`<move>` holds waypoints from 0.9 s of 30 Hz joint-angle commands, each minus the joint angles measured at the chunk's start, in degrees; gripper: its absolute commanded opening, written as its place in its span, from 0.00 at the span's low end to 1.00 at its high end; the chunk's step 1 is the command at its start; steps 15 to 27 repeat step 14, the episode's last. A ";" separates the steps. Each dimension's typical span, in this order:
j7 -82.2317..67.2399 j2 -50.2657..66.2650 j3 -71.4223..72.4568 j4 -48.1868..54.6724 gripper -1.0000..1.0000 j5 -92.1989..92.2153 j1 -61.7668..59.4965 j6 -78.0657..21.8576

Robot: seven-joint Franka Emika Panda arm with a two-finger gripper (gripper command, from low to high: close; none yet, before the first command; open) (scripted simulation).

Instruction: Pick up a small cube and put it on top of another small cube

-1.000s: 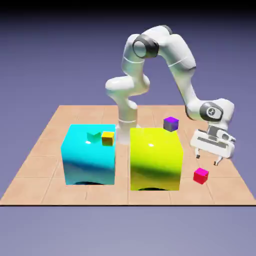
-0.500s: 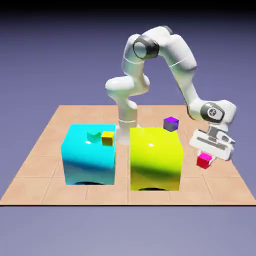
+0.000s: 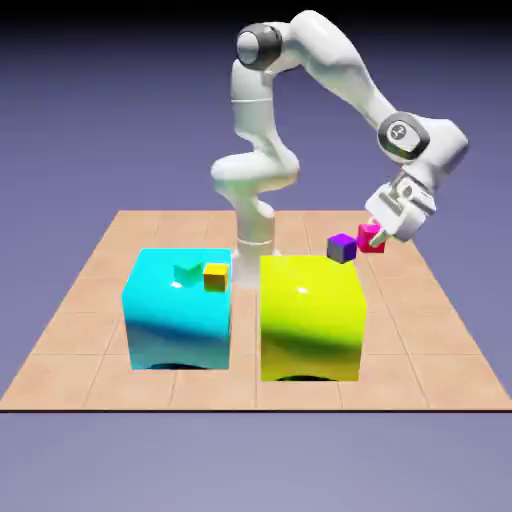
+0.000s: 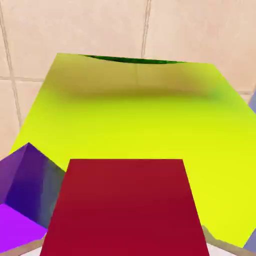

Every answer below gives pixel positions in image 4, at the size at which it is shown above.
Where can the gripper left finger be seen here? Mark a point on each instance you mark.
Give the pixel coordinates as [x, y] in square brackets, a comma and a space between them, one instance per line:
[30, 250]

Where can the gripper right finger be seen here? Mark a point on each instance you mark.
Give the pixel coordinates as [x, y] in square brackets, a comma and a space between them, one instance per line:
[220, 248]

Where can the small red cube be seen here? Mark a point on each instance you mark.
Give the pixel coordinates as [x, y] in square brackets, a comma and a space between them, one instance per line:
[126, 210]

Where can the large purple box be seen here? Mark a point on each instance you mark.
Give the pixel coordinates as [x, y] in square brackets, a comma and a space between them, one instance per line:
[26, 186]

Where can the large yellow box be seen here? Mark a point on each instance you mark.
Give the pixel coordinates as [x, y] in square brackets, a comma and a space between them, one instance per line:
[140, 124]

